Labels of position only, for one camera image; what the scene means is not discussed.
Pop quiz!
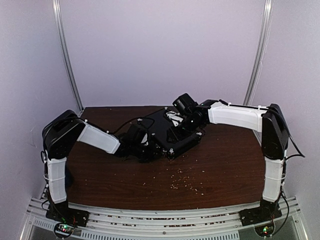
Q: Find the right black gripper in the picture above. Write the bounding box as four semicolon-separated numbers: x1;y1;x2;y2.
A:
167;115;202;144

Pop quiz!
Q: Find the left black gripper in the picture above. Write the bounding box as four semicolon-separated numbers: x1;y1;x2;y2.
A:
131;141;163;163

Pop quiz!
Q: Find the black poker set case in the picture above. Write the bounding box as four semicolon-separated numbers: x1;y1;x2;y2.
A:
137;107;204;160

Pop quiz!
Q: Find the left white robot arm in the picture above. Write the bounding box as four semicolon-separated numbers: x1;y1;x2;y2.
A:
41;110;163;222

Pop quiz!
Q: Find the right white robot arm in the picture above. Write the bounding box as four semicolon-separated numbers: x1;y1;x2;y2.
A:
173;95;294;221

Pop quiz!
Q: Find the dark blue mug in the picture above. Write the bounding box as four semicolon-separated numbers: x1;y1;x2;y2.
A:
65;168;74;188

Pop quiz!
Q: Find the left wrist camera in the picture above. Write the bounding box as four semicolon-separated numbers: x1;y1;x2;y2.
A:
126;124;148;145

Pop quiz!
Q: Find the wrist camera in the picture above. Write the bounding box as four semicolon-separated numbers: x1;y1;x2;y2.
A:
126;124;148;145
172;93;198;116

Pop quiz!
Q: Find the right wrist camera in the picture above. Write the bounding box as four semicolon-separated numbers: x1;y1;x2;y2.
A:
172;93;198;116

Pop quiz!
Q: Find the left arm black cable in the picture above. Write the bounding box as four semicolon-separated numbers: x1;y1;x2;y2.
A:
109;117;156;137

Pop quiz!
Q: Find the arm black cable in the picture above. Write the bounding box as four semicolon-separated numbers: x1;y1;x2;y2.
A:
109;117;156;137
269;107;307;226

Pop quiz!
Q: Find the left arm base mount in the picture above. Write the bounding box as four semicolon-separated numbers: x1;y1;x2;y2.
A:
45;195;90;227

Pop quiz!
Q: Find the front aluminium rail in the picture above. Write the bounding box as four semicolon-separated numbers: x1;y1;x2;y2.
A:
18;197;310;240

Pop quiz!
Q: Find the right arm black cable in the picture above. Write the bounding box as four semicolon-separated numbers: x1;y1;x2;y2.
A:
269;107;307;226

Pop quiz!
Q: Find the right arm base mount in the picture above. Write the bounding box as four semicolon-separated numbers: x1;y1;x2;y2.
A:
239;198;282;227

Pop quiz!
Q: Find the right aluminium frame post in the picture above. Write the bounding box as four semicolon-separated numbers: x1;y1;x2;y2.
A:
243;0;274;106

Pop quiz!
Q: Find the aluminium frame post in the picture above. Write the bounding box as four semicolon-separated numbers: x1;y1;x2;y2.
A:
52;0;84;113
243;0;274;106

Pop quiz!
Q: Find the left aluminium frame post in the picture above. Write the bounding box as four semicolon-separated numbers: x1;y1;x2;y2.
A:
52;0;84;113

